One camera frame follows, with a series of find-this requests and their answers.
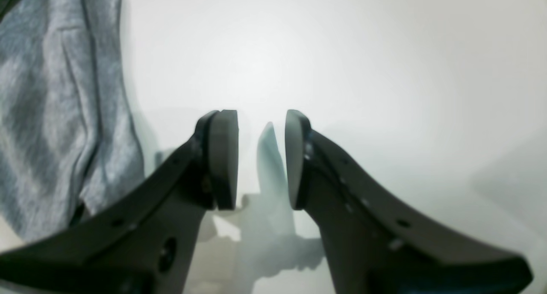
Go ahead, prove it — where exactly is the grey T-shirt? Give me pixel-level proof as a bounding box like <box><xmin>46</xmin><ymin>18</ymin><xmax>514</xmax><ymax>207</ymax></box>
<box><xmin>0</xmin><ymin>0</ymin><xmax>144</xmax><ymax>243</ymax></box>

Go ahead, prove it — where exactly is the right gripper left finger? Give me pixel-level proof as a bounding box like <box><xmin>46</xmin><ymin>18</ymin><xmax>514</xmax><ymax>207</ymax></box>
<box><xmin>0</xmin><ymin>110</ymin><xmax>239</xmax><ymax>294</ymax></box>

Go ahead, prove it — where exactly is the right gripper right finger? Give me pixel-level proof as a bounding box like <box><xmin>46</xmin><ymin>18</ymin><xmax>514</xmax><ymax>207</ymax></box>
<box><xmin>285</xmin><ymin>109</ymin><xmax>534</xmax><ymax>294</ymax></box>

